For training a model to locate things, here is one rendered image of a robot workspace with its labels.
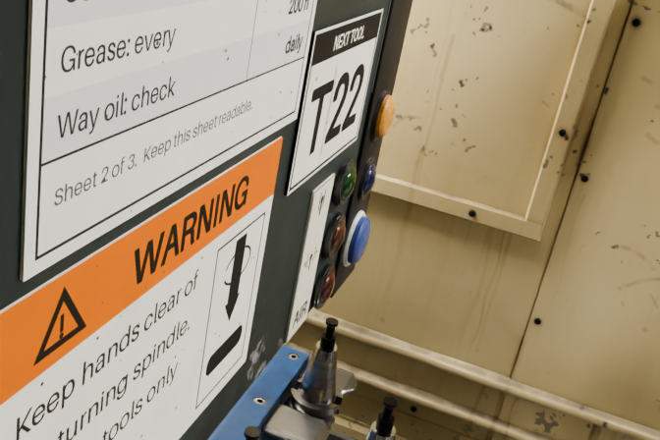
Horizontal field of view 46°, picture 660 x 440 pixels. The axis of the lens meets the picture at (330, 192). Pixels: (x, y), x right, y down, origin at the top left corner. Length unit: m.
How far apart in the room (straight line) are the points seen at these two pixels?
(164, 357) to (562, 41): 0.94
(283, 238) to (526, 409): 1.04
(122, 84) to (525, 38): 0.98
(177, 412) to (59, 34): 0.17
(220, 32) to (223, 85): 0.02
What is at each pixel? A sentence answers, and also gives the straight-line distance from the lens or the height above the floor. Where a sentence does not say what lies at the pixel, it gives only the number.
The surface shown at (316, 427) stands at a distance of 0.93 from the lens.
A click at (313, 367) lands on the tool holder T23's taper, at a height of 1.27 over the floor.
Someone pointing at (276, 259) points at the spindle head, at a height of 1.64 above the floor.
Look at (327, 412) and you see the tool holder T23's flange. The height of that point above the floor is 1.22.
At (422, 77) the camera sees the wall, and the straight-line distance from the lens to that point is 1.17.
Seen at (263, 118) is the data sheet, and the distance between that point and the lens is 0.28.
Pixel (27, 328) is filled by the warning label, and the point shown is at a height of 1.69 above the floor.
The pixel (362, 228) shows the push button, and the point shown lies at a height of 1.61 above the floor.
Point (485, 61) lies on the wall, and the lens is 1.15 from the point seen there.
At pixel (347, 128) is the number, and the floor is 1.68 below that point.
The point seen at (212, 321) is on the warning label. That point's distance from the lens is 0.29.
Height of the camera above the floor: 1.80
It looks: 22 degrees down
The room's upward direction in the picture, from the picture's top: 11 degrees clockwise
